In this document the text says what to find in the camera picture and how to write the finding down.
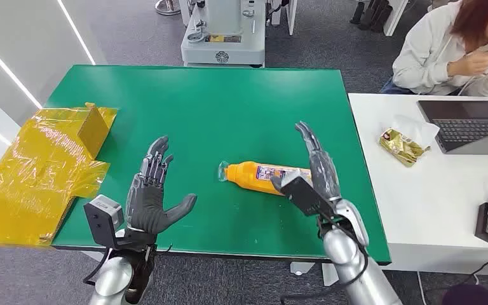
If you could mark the dark grey laptop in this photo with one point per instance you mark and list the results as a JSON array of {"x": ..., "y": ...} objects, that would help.
[{"x": 467, "y": 122}]

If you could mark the chrome chair base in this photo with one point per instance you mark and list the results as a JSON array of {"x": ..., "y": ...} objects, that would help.
[{"x": 167, "y": 8}]

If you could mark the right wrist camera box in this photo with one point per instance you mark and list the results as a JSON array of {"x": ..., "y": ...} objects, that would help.
[{"x": 305, "y": 195}]

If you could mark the white furniture panel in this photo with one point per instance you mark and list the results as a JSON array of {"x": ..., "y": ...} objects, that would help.
[{"x": 395, "y": 17}]

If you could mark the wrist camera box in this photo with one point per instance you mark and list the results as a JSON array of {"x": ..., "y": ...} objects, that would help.
[
  {"x": 305, "y": 195},
  {"x": 101, "y": 219}
]

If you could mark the grey robot base machine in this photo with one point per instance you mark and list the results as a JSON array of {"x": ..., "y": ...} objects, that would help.
[{"x": 227, "y": 46}]

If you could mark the gold snack packet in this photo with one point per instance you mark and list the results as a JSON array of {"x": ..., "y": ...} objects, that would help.
[{"x": 399, "y": 148}]

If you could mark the green table mat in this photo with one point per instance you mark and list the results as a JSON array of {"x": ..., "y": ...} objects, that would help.
[{"x": 210, "y": 113}]

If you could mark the white tissue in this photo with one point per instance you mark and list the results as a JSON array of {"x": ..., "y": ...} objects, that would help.
[{"x": 416, "y": 126}]

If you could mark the person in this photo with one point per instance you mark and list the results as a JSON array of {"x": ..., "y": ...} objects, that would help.
[
  {"x": 429, "y": 50},
  {"x": 469, "y": 295}
]

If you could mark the yellow film-wrapped cardboard box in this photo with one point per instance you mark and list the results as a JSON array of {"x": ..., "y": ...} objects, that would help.
[{"x": 33, "y": 177}]

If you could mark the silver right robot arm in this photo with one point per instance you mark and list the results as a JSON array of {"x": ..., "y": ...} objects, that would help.
[{"x": 353, "y": 261}]

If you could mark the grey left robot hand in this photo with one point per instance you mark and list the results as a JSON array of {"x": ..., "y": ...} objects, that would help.
[{"x": 147, "y": 206}]

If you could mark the black boots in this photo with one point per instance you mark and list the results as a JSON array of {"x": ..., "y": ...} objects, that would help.
[{"x": 372, "y": 17}]

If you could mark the white desk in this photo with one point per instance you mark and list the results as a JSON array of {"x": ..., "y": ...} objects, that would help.
[{"x": 429, "y": 198}]

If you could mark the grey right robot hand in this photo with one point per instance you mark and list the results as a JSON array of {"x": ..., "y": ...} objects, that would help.
[{"x": 323, "y": 172}]

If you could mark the person's right hand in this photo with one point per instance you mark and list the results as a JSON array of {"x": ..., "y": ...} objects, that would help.
[{"x": 471, "y": 64}]

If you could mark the white table foot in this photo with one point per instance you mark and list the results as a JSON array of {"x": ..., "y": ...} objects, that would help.
[{"x": 302, "y": 268}]

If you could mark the orange plastic bottle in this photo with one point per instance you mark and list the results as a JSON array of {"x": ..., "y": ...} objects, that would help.
[{"x": 248, "y": 177}]

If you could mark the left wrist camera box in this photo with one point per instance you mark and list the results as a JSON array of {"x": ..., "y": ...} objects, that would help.
[{"x": 101, "y": 219}]

